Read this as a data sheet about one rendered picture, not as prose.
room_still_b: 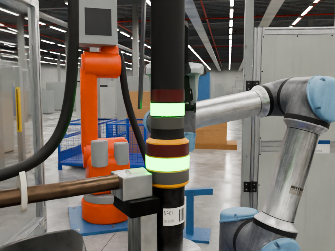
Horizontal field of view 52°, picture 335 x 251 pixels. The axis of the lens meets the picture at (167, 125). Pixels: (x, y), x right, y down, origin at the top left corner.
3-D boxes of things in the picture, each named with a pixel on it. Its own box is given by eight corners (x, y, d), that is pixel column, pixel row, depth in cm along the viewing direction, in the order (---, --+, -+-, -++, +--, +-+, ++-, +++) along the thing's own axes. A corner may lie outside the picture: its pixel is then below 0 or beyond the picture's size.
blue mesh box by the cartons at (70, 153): (57, 170, 698) (55, 122, 688) (83, 158, 822) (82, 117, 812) (98, 172, 682) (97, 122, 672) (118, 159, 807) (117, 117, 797)
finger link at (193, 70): (211, 104, 48) (197, 102, 57) (212, 61, 47) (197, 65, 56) (189, 104, 48) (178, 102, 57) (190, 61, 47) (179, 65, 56)
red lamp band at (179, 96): (161, 102, 31) (161, 88, 31) (144, 101, 34) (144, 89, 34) (191, 101, 33) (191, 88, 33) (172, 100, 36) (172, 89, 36)
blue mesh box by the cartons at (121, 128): (104, 171, 689) (103, 122, 679) (126, 159, 810) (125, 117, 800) (146, 174, 669) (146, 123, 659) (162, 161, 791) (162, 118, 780)
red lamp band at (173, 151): (159, 159, 31) (159, 146, 31) (137, 152, 35) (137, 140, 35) (198, 155, 33) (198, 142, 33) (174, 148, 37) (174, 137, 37)
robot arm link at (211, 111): (281, 75, 110) (137, 103, 94) (306, 74, 100) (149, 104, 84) (285, 111, 112) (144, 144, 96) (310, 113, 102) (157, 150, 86)
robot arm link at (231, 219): (244, 239, 112) (245, 199, 111) (269, 258, 100) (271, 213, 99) (211, 245, 108) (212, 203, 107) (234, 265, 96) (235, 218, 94)
